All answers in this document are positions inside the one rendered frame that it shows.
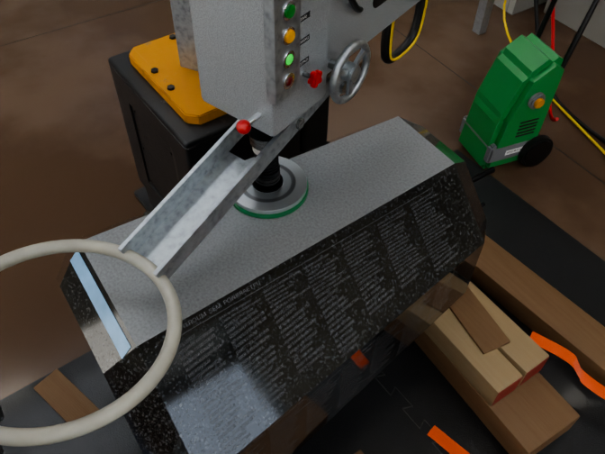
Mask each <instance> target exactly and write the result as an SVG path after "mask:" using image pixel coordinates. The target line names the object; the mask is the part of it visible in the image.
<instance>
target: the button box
mask: <svg viewBox="0 0 605 454"><path fill-rule="evenodd" d="M289 1H293V2H294V4H295V13H294V16H293V17H292V18H291V19H290V20H289V21H285V20H284V18H283V10H284V6H285V5H286V4H287V3H288V2H289ZM263 11H264V36H265V61H266V100H267V101H268V102H269V103H271V104H274V105H278V104H280V103H281V102H282V101H284V100H285V99H286V97H288V96H289V95H291V94H292V93H293V92H294V91H296V90H297V89H298V88H299V87H300V44H301V0H263ZM290 26H293V27H294V30H295V37H294V40H293V41H292V42H291V43H290V44H289V45H284V43H283V36H284V32H285V30H286V29H287V28H288V27H290ZM289 50H293V51H294V55H295V57H294V61H293V64H292V66H291V67H289V68H285V67H284V65H283V60H284V56H285V54H286V53H287V52H288V51H289ZM291 72H292V73H294V82H293V85H292V86H291V87H290V88H289V89H287V90H285V89H284V79H285V77H286V76H287V75H288V74H289V73H291Z"/></svg>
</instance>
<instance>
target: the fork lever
mask: <svg viewBox="0 0 605 454"><path fill-rule="evenodd" d="M331 73H332V71H331ZM331 73H330V74H329V75H327V76H326V93H325V95H324V97H323V98H322V99H321V100H319V101H318V102H317V103H316V104H314V105H313V106H312V107H311V108H309V109H308V110H307V111H306V112H305V113H303V114H302V115H301V116H299V117H298V118H297V119H296V120H295V121H293V122H292V123H291V124H289V125H288V126H287V127H286V128H285V129H283V130H282V131H281V132H280V133H278V134H277V135H276V136H274V137H273V139H272V140H271V141H270V142H269V143H268V144H267V145H266V146H265V148H263V149H262V150H261V151H260V152H259V153H258V155H257V156H256V157H255V158H254V159H253V160H252V161H251V163H248V162H247V161H245V160H244V159H241V158H239V157H237V156H236V155H234V154H232V153H230V152H229V151H230V150H231V149H232V148H233V147H234V146H235V144H236V143H237V142H238V141H239V140H240V139H241V138H242V137H243V136H244V135H245V134H240V133H239V132H238V131H237V129H236V124H237V122H238V121H239V119H238V120H237V121H236V122H235V123H234V124H233V125H232V126H231V127H230V128H229V129H228V130H227V131H226V132H225V133H224V134H223V135H222V136H221V137H220V139H219V140H218V141H217V142H216V143H215V144H214V145H213V146H212V147H211V148H210V149H209V150H208V151H207V153H206V154H205V155H204V156H203V157H202V158H201V159H200V160H199V161H198V162H197V163H196V164H195V166H194V167H193V168H192V169H191V170H190V171H189V172H188V173H187V174H186V175H185V176H184V177H183V179H182V180H181V181H180V182H179V183H178V184H177V185H176V186H175V187H174V188H173V189H172V190H171V191H170V193H169V194H168V195H167V196H166V197H165V198H164V199H163V200H162V201H161V202H160V203H159V204H158V206H157V207H156V208H155V209H154V210H153V211H152V212H151V213H150V214H149V215H148V216H147V217H146V218H145V220H144V221H143V222H142V223H141V224H140V225H139V226H138V227H137V228H136V229H135V230H134V231H133V232H132V234H131V235H130V236H129V237H128V238H127V239H126V240H125V241H124V242H123V243H122V244H121V245H120V247H119V248H118V250H119V251H120V252H121V253H122V254H124V253H125V252H126V251H127V250H134V251H136V252H138V253H139V254H140V255H142V256H144V257H145V258H147V259H149V260H150V261H152V262H153V263H154V264H155V265H157V266H158V267H157V268H156V270H155V271H154V272H153V275H154V276H155V277H157V278H159V277H161V276H162V275H166V276H167V277H168V279H170V277H171V276H172V275H173V274H174V273H175V272H176V270H177V269H178V268H179V267H180V266H181V265H182V264H183V262H184V261H185V260H186V259H187V258H188V257H189V255H190V254H191V253H192V252H193V251H194V250H195V248H196V247H197V246H198V245H199V244H200V243H201V242H202V240H203V239H204V238H205V237H206V236H207V235H208V233H209V232H210V231H211V230H212V229H213V228H214V226H215V225H216V224H217V223H218V222H219V221H220V220H221V218H222V217H223V216H224V215H225V214H226V213H227V212H228V211H229V210H230V209H231V207H232V206H233V205H234V204H235V203H236V202H237V201H238V200H239V198H240V197H241V196H242V195H243V194H244V193H245V192H246V190H247V189H248V188H249V187H250V186H251V185H252V183H253V182H254V181H255V180H256V179H257V178H258V176H259V175H260V174H261V173H262V172H263V171H264V170H265V168H266V167H267V166H268V165H269V164H270V163H271V161H272V160H273V159H274V158H275V157H276V156H277V154H278V153H279V152H280V151H281V150H282V149H283V148H284V146H285V145H286V144H287V143H288V142H289V141H290V139H292V137H293V136H294V135H295V134H296V133H297V132H298V131H299V130H300V129H301V128H302V127H303V126H304V124H305V123H306V122H307V121H308V119H309V118H310V117H311V116H312V115H313V114H314V112H315V111H316V110H317V109H318V108H319V107H320V106H321V104H322V103H323V102H324V101H325V100H326V99H327V97H328V96H329V95H330V77H331Z"/></svg>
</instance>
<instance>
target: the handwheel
mask: <svg viewBox="0 0 605 454"><path fill-rule="evenodd" d="M358 48H361V51H359V53H358V55H357V57H356V58H355V60H354V62H351V61H348V62H346V60H347V59H348V57H349V56H350V54H351V53H352V52H353V51H354V50H356V49H358ZM370 58H371V51H370V48H369V45H368V43H367V42H366V41H364V40H355V41H352V42H351V43H349V44H348V46H347V47H346V48H345V49H344V50H343V51H342V52H341V54H340V55H339V58H338V60H334V59H331V60H330V61H329V63H328V68H330V69H332V73H331V77H330V97H331V99H332V101H333V102H335V103H336V104H344V103H346V102H348V101H349V100H350V99H351V98H352V97H353V96H354V95H355V94H356V93H357V91H358V90H359V88H360V87H361V86H362V84H363V82H364V80H365V78H366V74H367V71H368V68H369V64H370ZM362 59H363V60H362ZM361 60H362V66H361V68H360V66H359V63H360V62H361ZM345 62H346V63H345ZM339 77H340V78H341V79H342V80H344V81H347V86H346V93H345V94H344V95H342V96H339V94H338V81H339ZM353 83H354V85H353Z"/></svg>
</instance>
